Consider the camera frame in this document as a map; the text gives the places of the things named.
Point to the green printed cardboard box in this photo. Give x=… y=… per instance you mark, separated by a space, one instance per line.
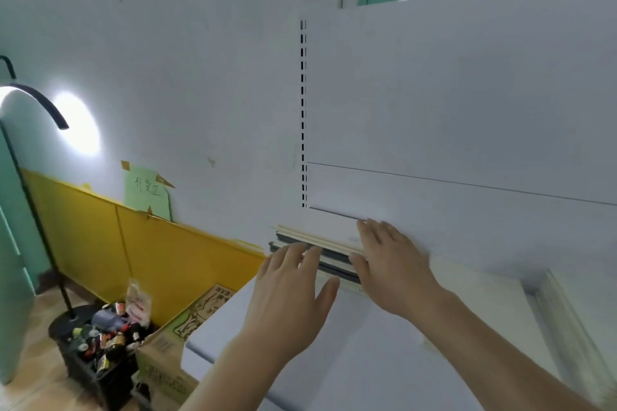
x=164 y=357

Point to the white slotted shelf upright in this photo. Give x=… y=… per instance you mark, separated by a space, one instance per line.
x=303 y=112

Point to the plain cream notebook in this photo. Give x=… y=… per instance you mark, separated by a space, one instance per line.
x=482 y=300

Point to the person's right forearm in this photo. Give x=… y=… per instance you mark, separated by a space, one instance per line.
x=501 y=362

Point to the white shelf back panel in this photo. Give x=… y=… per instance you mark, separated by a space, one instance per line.
x=434 y=88

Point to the white metal shelf board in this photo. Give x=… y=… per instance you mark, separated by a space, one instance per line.
x=385 y=367

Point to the person's right hand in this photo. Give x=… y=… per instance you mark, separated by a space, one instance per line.
x=400 y=280

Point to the green paper sign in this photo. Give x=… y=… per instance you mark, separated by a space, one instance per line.
x=144 y=189

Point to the black floor lamp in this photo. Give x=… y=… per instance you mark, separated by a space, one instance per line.
x=50 y=107

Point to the stack of cream notebooks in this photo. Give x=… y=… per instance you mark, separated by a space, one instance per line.
x=573 y=329

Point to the person's left hand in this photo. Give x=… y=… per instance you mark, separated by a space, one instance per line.
x=289 y=314

